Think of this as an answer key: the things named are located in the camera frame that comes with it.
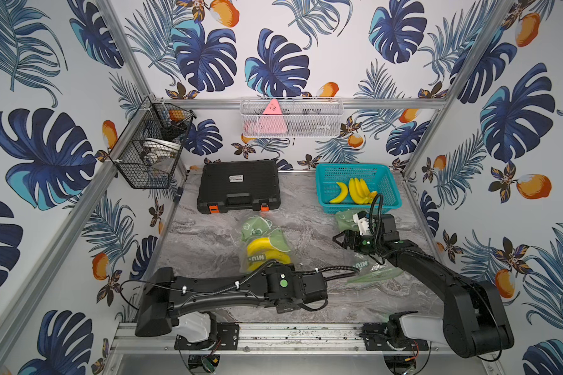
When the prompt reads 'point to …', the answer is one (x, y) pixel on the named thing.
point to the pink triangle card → (270, 122)
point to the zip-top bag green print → (370, 269)
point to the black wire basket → (147, 155)
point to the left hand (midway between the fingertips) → (287, 281)
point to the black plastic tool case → (228, 185)
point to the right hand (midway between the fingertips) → (341, 239)
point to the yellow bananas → (259, 251)
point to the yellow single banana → (342, 194)
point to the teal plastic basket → (379, 177)
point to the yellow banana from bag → (360, 191)
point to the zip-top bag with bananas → (260, 226)
